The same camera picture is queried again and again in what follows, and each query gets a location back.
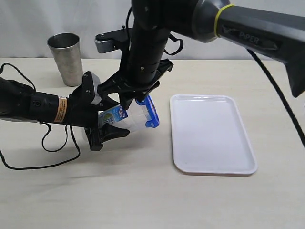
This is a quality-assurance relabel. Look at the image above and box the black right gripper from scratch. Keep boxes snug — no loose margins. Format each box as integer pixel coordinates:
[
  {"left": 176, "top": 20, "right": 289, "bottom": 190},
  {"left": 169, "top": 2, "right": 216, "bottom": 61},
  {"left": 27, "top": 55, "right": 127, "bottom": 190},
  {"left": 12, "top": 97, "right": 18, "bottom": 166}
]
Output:
[{"left": 97, "top": 58, "right": 173, "bottom": 110}]

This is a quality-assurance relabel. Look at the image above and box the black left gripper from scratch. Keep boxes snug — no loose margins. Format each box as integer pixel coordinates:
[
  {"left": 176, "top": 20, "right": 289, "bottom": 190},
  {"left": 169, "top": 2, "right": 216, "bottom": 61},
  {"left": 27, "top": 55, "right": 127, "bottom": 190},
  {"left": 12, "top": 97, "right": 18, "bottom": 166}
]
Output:
[{"left": 69, "top": 71, "right": 130, "bottom": 151}]

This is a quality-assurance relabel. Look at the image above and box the clear plastic container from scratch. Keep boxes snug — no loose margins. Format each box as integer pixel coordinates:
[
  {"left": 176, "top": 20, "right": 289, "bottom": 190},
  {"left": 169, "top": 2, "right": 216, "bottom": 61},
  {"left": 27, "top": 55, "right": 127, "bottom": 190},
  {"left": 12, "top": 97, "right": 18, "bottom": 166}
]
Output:
[{"left": 98, "top": 100, "right": 150, "bottom": 132}]

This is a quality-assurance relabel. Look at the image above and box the blue container lid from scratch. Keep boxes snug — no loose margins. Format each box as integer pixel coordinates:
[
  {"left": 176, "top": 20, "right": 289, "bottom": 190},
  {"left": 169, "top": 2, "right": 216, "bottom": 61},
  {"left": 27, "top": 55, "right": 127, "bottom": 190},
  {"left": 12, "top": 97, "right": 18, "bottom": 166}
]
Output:
[{"left": 135, "top": 95, "right": 160, "bottom": 128}]

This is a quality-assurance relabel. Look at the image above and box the stainless steel cup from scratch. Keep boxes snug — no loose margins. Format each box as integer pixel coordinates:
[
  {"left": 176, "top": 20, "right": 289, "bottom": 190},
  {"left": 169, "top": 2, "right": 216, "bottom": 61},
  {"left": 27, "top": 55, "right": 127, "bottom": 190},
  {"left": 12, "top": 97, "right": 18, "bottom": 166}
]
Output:
[{"left": 47, "top": 33, "right": 83, "bottom": 87}]

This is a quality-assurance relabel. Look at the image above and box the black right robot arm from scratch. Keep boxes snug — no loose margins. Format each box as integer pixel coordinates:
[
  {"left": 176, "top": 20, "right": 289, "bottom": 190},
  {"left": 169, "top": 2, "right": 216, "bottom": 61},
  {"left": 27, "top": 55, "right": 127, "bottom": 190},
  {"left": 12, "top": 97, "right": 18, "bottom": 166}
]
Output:
[{"left": 95, "top": 0, "right": 305, "bottom": 110}]

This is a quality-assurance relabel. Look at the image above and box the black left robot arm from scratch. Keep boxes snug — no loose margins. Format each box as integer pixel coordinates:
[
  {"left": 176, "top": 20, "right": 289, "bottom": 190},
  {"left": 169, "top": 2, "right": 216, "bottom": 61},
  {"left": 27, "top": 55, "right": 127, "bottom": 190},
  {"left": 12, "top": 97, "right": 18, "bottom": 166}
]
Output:
[{"left": 0, "top": 71, "right": 130, "bottom": 151}]

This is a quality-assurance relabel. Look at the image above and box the white plastic tray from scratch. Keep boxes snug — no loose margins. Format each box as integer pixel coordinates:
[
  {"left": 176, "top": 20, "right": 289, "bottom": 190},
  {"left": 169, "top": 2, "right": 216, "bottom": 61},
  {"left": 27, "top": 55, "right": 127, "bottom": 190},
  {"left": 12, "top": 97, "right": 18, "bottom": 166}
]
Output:
[{"left": 170, "top": 94, "right": 258, "bottom": 177}]

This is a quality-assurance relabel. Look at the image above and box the white backdrop curtain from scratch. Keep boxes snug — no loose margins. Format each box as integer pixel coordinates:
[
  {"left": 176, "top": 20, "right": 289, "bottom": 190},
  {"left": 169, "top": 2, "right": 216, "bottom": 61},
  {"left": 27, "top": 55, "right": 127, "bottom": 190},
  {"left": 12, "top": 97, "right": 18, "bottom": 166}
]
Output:
[{"left": 0, "top": 0, "right": 305, "bottom": 61}]

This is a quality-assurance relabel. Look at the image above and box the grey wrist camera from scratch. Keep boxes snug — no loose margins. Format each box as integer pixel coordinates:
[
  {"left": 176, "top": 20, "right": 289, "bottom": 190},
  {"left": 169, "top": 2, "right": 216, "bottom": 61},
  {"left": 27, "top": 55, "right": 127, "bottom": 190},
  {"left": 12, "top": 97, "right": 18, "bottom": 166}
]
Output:
[
  {"left": 95, "top": 34, "right": 117, "bottom": 54},
  {"left": 91, "top": 72, "right": 102, "bottom": 105}
]

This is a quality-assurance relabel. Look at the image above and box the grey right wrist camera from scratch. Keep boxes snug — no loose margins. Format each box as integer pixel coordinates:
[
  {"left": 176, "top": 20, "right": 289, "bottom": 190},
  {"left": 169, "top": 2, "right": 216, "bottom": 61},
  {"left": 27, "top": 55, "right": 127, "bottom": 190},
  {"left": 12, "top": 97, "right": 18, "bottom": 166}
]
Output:
[{"left": 95, "top": 34, "right": 117, "bottom": 54}]

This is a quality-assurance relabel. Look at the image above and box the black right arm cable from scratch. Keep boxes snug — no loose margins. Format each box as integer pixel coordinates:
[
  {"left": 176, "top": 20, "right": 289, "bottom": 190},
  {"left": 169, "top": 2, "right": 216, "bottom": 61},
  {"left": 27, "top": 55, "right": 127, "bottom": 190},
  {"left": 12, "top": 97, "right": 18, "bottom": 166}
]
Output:
[{"left": 246, "top": 49, "right": 305, "bottom": 151}]

